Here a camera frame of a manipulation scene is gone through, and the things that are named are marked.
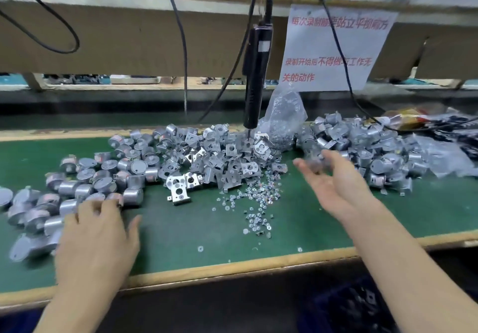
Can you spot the person's right hand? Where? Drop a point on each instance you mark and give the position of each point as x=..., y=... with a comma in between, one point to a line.
x=343, y=191

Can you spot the person's left hand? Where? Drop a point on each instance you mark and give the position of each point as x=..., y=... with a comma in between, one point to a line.
x=93, y=258

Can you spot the pile of assembled motors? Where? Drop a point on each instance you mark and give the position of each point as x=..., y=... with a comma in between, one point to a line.
x=373, y=153

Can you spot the pile of silver motors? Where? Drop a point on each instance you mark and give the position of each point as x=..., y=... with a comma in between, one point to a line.
x=82, y=187

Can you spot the pile of metal brackets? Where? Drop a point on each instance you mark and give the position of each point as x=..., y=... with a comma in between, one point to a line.
x=209, y=157

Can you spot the black electric screwdriver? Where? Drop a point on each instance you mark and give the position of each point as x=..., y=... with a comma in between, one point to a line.
x=257, y=75

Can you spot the person's right forearm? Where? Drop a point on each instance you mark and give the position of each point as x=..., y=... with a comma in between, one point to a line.
x=418, y=269

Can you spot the green bench mat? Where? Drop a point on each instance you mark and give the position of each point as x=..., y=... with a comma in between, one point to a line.
x=418, y=209

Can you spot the scatter of small silver screws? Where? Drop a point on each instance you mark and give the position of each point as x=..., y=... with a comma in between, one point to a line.
x=258, y=202

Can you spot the small clear plastic bag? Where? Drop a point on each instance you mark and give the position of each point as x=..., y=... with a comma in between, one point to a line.
x=282, y=116

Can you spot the orange packet in plastic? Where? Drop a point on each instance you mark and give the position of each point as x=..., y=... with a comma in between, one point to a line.
x=414, y=121

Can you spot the crumpled clear plastic bag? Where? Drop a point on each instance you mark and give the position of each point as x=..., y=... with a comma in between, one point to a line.
x=448, y=157

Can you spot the dark blue crate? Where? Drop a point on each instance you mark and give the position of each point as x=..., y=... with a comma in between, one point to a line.
x=343, y=306

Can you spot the white paper sign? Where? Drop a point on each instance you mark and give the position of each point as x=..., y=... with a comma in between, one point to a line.
x=336, y=45

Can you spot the brown back panel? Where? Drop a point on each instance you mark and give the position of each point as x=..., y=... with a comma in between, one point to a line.
x=127, y=41

